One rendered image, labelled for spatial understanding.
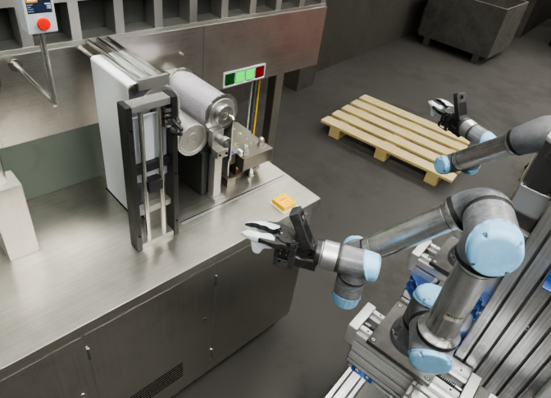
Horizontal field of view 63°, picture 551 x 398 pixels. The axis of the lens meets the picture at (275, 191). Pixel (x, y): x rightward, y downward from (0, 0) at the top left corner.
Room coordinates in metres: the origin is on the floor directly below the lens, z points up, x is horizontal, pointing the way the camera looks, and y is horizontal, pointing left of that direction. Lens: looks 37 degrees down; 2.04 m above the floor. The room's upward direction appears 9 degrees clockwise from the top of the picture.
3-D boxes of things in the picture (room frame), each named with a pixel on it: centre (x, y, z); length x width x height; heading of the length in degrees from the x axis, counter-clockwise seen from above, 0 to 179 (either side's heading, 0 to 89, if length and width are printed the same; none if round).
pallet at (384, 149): (3.70, -1.07, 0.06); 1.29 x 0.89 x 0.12; 55
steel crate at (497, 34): (6.77, -2.37, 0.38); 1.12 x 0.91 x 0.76; 56
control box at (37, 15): (1.06, 0.63, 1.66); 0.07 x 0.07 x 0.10; 48
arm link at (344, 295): (0.85, -0.24, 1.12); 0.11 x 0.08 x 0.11; 171
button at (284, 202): (1.41, -0.04, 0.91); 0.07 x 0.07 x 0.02; 48
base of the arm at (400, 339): (0.92, -0.52, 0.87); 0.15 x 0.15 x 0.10
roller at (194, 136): (1.44, 0.41, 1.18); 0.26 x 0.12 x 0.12; 48
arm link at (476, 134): (1.63, -0.78, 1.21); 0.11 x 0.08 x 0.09; 30
